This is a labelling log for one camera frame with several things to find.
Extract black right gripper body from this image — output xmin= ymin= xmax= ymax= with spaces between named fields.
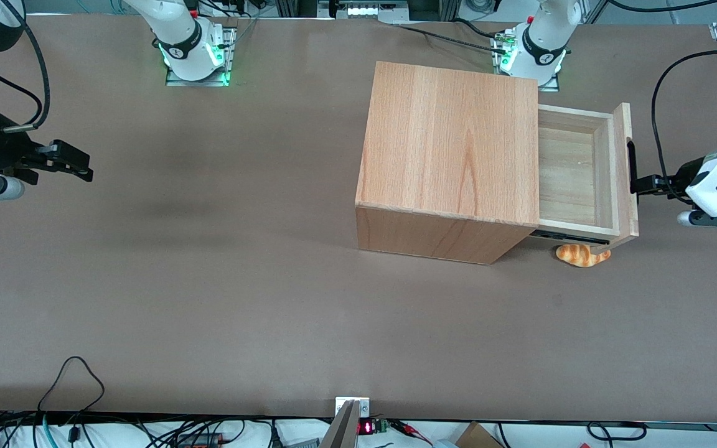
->
xmin=0 ymin=128 xmax=42 ymax=186

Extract wooden drawer with black handle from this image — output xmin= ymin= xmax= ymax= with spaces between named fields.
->
xmin=532 ymin=103 xmax=639 ymax=254

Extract orange striped bread roll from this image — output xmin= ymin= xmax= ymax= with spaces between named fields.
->
xmin=556 ymin=244 xmax=612 ymax=268

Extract light wooden cabinet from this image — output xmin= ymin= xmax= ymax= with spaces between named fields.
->
xmin=355 ymin=61 xmax=541 ymax=266

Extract orange and black device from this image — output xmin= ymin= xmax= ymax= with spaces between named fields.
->
xmin=175 ymin=432 xmax=222 ymax=448

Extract brown cardboard piece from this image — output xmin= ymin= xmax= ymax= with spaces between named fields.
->
xmin=455 ymin=422 xmax=504 ymax=448

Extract red and black clip leads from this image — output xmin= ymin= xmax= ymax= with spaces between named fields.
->
xmin=390 ymin=420 xmax=434 ymax=446

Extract upright wooden board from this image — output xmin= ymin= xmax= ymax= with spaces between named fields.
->
xmin=318 ymin=399 xmax=359 ymax=448

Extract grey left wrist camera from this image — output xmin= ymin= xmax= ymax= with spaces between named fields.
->
xmin=677 ymin=210 xmax=717 ymax=229

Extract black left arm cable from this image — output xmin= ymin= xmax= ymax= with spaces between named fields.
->
xmin=651 ymin=50 xmax=717 ymax=203

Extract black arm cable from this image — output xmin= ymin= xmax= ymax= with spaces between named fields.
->
xmin=651 ymin=50 xmax=717 ymax=203
xmin=0 ymin=12 xmax=51 ymax=133

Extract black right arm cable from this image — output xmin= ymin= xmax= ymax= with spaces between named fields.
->
xmin=0 ymin=12 xmax=51 ymax=133

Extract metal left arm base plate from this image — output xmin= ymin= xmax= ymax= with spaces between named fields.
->
xmin=489 ymin=31 xmax=561 ymax=93

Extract thin black looped cable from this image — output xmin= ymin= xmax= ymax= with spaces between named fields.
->
xmin=38 ymin=356 xmax=105 ymax=414

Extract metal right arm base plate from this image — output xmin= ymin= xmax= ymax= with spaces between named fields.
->
xmin=166 ymin=25 xmax=238 ymax=86

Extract black cable coil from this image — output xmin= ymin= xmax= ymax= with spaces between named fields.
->
xmin=586 ymin=421 xmax=647 ymax=442

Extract black cable across table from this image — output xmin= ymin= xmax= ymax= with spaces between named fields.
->
xmin=390 ymin=17 xmax=508 ymax=54

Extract small metal bracket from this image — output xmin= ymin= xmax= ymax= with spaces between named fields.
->
xmin=335 ymin=396 xmax=371 ymax=419

